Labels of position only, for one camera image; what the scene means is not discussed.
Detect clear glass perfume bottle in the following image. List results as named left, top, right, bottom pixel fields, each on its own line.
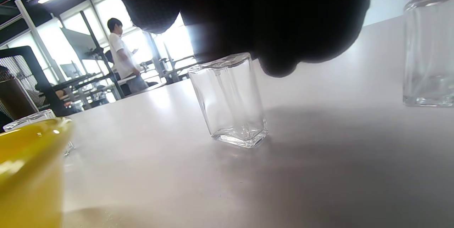
left=187, top=52, right=269, bottom=149
left=403, top=0, right=454, bottom=108
left=3, top=109, right=76, bottom=156

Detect black mesh office chair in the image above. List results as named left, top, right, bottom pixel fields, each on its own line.
left=0, top=46, right=70, bottom=129

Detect yellow bowl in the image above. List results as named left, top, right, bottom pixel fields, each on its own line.
left=0, top=117, right=76, bottom=228

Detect person's right hand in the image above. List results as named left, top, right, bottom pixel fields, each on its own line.
left=102, top=0, right=375, bottom=78

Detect black stand pole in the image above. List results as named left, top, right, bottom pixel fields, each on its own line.
left=60, top=10, right=125, bottom=99

